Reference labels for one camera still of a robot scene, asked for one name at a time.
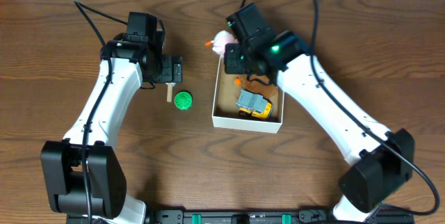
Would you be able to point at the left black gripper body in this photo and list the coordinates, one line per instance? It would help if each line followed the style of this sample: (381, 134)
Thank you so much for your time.
(170, 69)

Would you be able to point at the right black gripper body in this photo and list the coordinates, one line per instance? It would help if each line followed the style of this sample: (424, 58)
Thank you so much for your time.
(234, 59)

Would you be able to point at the pig face wooden rattle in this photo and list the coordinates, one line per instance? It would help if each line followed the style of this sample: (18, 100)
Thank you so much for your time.
(169, 91)

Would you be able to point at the brown plush toy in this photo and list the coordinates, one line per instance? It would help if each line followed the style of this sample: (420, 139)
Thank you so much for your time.
(256, 84)

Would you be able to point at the pink white plush toy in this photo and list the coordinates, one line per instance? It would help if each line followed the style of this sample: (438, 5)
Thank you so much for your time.
(219, 42)

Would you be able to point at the grey yellow toy truck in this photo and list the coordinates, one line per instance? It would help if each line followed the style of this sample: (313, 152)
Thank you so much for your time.
(254, 106)

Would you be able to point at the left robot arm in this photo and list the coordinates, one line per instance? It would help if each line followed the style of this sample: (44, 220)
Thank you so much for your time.
(82, 174)

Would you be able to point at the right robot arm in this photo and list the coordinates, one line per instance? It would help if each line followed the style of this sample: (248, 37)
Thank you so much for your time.
(379, 159)

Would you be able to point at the green round toy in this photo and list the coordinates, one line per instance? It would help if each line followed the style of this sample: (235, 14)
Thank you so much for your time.
(183, 100)

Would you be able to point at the white cardboard box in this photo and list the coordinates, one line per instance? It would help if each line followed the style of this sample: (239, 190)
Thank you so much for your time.
(225, 111)

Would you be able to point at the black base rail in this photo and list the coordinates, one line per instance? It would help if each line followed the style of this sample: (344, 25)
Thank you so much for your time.
(177, 216)

